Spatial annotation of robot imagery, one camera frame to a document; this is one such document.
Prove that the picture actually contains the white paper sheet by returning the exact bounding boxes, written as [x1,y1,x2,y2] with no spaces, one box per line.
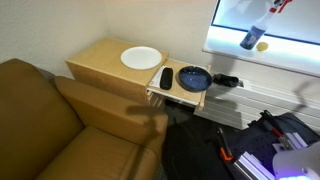
[147,65,168,90]

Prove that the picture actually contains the white round plate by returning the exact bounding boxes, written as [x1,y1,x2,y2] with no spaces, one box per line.
[120,45,164,71]

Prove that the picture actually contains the white ribbed radiator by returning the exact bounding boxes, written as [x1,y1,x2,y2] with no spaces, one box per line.
[193,77,320,135]

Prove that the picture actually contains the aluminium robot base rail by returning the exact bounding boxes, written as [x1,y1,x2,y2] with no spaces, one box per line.
[232,131,310,180]

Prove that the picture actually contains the brown leather armchair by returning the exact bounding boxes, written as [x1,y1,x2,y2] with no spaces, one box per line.
[0,58,170,180]

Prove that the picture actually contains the orange handled black clamp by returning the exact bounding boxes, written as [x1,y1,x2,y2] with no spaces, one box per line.
[215,127,235,164]

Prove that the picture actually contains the light wooden side table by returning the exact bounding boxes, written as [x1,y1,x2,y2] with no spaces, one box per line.
[65,37,212,112]

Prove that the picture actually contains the dark blue bowl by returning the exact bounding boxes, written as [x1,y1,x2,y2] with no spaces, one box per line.
[177,65,214,94]

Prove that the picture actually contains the red handled black clamp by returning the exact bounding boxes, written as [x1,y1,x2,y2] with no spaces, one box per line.
[259,109,292,152]

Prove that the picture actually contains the spray bottle with red trigger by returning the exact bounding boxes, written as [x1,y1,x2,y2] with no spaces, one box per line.
[239,0,295,52]

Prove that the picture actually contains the small yellow ball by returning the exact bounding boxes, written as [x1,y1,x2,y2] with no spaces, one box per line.
[256,41,270,53]

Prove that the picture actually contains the black remote control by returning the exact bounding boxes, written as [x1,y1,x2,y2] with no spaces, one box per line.
[159,66,174,91]

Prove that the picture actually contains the black crumpled cloth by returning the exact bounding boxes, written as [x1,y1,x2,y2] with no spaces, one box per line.
[211,72,241,89]

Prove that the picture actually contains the white window sill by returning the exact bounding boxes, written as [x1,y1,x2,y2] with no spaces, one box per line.
[202,25,320,79]

